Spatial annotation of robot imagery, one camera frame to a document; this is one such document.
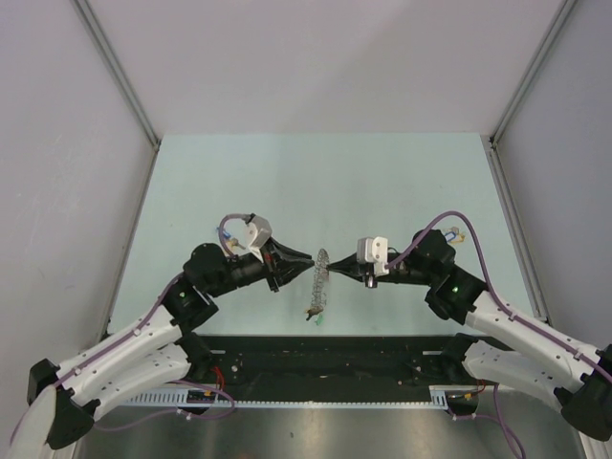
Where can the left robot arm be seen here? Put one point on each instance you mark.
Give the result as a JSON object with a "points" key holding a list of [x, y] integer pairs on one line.
{"points": [[66, 399]]}

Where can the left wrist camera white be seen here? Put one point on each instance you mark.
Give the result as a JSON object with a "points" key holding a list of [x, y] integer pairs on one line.
{"points": [[259, 231]]}

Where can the green yellow tagged keys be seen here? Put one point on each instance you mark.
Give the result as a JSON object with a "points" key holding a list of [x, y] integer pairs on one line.
{"points": [[315, 315]]}

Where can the metal disc keyring holder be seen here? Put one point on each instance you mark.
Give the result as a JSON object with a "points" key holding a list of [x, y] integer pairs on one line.
{"points": [[320, 283]]}

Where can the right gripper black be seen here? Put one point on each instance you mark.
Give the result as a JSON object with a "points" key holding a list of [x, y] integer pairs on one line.
{"points": [[350, 267]]}

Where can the blue yellow tagged keys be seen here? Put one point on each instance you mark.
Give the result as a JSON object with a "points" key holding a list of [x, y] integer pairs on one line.
{"points": [[228, 242]]}

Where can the left aluminium frame post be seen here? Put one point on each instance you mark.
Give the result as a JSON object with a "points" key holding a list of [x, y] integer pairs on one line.
{"points": [[92, 25]]}

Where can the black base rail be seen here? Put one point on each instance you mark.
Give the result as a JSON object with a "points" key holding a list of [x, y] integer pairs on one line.
{"points": [[331, 369]]}

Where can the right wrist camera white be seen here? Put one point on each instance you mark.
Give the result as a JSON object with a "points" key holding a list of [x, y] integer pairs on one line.
{"points": [[372, 252]]}

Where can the white slotted cable duct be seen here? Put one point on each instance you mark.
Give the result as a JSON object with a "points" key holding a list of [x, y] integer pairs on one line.
{"points": [[183, 397]]}

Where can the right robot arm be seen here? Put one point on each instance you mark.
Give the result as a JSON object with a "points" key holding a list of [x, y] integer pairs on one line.
{"points": [[570, 376]]}

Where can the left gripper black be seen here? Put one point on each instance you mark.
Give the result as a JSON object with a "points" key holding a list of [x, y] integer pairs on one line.
{"points": [[282, 262]]}

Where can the blue tagged key bunch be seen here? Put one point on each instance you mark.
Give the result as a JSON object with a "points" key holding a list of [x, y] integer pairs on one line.
{"points": [[454, 235]]}

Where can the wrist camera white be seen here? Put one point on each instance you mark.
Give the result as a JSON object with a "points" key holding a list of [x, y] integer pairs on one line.
{"points": [[372, 252], [259, 231]]}

